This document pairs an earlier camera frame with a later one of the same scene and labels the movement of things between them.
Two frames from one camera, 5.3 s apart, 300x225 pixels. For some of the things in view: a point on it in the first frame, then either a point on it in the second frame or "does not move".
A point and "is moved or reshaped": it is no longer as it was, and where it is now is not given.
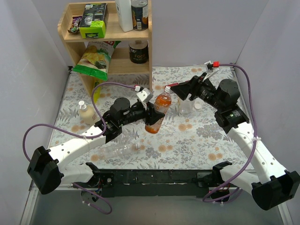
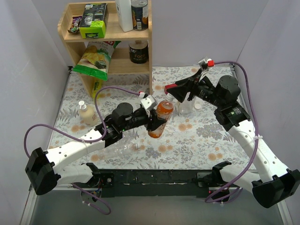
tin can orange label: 140,14 does not move
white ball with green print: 167,88 is moved or reshaped
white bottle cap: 197,106 does not move
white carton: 124,11 does not move
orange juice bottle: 162,103 is moved or reshaped
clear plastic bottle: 185,107 does not move
